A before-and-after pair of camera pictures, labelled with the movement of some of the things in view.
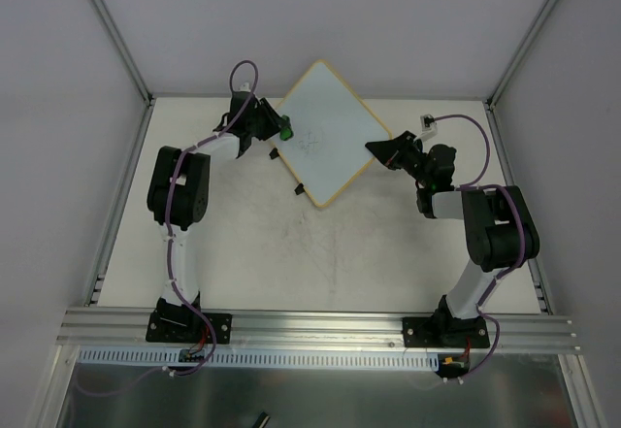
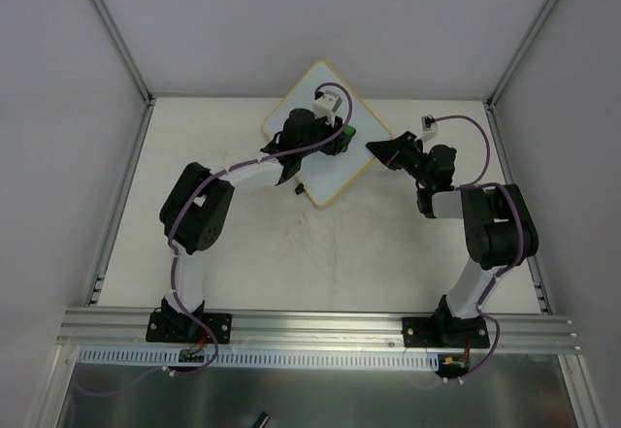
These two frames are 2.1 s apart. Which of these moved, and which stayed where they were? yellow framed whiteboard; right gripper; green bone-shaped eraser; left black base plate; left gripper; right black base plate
Moved: left gripper; green bone-shaped eraser
Stayed: right black base plate; yellow framed whiteboard; left black base plate; right gripper
